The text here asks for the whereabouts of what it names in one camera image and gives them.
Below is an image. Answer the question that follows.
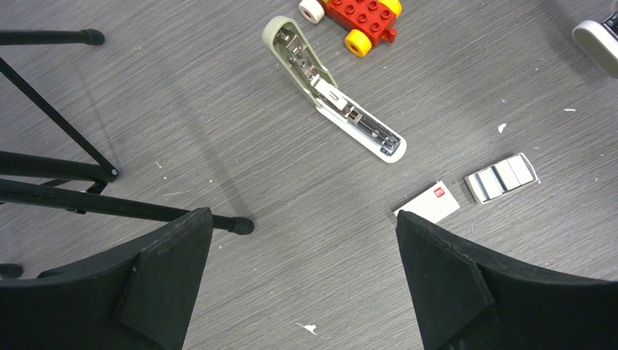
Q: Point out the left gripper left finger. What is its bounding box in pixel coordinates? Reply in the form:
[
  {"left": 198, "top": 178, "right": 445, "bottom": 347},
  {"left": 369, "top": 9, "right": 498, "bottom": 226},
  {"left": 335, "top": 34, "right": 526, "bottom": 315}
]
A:
[{"left": 1, "top": 208, "right": 214, "bottom": 349}]

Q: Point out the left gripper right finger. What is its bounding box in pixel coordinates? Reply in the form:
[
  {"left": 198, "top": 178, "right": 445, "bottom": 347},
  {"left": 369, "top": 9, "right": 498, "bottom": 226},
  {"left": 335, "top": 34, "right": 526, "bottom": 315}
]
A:
[{"left": 396, "top": 211, "right": 617, "bottom": 349}]

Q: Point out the white staple box sleeve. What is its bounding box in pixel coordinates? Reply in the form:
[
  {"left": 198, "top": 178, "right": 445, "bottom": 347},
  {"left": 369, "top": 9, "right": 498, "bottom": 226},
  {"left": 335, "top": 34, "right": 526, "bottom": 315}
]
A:
[{"left": 393, "top": 181, "right": 460, "bottom": 224}]

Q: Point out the staple tray with staples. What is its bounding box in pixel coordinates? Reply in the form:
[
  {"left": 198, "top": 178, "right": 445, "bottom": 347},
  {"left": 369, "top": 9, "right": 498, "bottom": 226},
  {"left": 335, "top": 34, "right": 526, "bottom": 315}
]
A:
[{"left": 463, "top": 152, "right": 540, "bottom": 205}]

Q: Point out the white and green stapler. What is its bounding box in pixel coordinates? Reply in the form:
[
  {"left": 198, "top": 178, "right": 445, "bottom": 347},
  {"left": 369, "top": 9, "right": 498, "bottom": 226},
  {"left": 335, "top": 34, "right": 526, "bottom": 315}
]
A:
[{"left": 262, "top": 15, "right": 407, "bottom": 163}]

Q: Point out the black perforated music stand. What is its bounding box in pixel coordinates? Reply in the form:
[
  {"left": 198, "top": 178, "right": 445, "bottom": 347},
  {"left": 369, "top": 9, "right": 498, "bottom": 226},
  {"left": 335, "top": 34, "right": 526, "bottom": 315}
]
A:
[{"left": 0, "top": 28, "right": 255, "bottom": 280}]

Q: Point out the red yellow toy brick car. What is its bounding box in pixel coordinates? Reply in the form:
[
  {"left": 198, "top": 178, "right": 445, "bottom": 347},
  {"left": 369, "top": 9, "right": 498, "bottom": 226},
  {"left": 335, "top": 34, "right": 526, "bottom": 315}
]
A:
[{"left": 298, "top": 0, "right": 402, "bottom": 58}]

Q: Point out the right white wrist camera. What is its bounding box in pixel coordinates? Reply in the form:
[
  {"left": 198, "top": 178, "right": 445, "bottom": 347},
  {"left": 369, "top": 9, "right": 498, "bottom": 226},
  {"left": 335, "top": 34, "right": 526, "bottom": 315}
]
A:
[{"left": 571, "top": 8, "right": 617, "bottom": 79}]

